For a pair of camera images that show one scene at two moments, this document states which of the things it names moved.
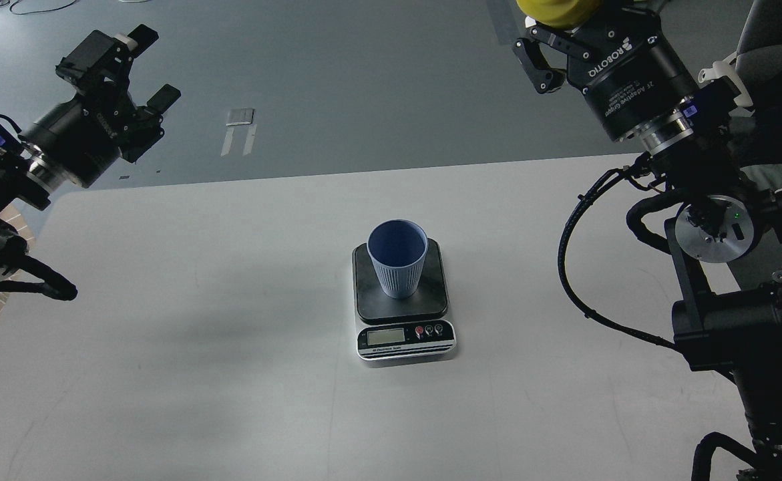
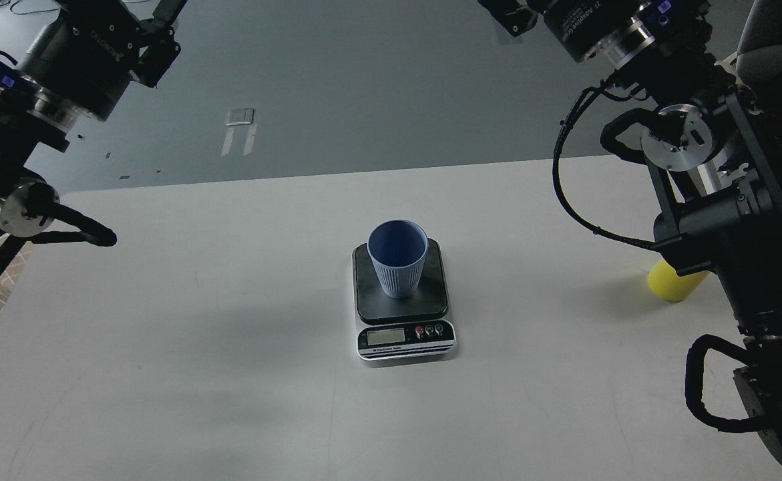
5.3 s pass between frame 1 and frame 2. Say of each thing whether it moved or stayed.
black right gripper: moved
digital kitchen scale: stayed
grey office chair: stayed
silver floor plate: stayed
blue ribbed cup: stayed
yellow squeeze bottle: moved
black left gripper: moved
